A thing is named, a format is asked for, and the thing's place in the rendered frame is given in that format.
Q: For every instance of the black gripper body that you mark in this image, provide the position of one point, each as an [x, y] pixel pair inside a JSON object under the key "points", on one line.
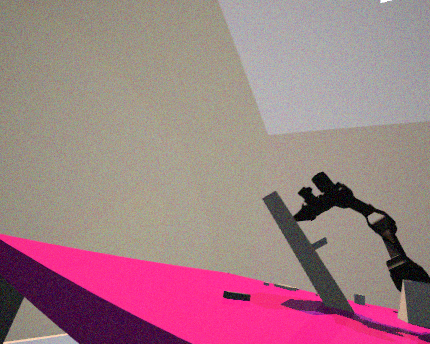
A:
{"points": [[317, 206]]}

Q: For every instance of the grey-brown service panel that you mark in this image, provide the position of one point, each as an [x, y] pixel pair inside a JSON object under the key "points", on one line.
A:
{"points": [[320, 278]]}

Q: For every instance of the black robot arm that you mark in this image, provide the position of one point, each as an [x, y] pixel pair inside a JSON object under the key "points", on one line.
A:
{"points": [[400, 266]]}

